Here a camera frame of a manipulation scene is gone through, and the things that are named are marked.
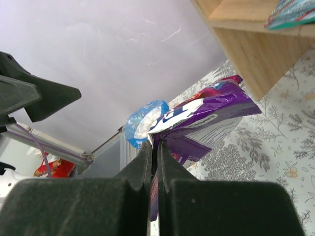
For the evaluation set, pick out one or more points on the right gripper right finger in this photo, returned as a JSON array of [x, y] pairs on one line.
[[221, 204]]

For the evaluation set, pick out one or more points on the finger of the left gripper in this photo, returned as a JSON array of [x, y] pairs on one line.
[[39, 97]]

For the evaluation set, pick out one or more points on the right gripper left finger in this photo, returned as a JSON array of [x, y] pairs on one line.
[[117, 206]]

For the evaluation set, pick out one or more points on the purple Fox's berries bag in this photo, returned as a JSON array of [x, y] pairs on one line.
[[182, 137]]

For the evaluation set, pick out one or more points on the teal Fox's mint bag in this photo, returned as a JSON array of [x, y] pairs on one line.
[[291, 13]]

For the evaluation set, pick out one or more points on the wooden two-tier shelf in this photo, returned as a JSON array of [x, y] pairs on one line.
[[259, 55]]

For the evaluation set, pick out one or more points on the red snack packet background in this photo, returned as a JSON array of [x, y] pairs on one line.
[[59, 169]]

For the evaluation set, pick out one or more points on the blue white tape roll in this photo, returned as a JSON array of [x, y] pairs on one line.
[[138, 124]]

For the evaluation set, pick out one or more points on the floral table mat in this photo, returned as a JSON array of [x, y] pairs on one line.
[[277, 145]]

